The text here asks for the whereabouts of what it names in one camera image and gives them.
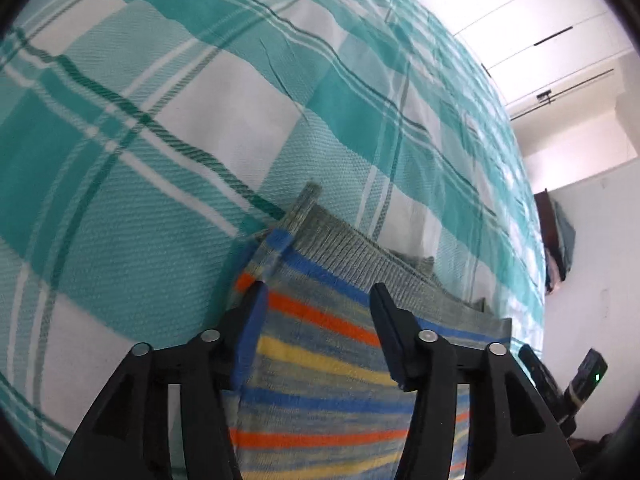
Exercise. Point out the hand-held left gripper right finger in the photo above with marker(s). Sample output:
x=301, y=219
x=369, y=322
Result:
x=390, y=350

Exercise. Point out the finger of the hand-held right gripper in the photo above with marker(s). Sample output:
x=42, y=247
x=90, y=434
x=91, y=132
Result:
x=542, y=375

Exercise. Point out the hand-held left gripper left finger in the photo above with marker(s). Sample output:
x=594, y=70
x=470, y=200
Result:
x=252, y=340

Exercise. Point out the striped multicolour sock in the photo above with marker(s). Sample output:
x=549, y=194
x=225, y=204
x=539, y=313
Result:
x=325, y=360

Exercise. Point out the hanging teal cloth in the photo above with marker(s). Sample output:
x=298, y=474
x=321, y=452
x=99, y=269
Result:
x=566, y=235

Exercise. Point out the teal checked bed sheet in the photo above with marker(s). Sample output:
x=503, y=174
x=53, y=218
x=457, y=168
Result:
x=150, y=160

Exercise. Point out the clothes hanging on wall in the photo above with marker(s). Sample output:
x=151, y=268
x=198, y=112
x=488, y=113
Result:
x=544, y=215

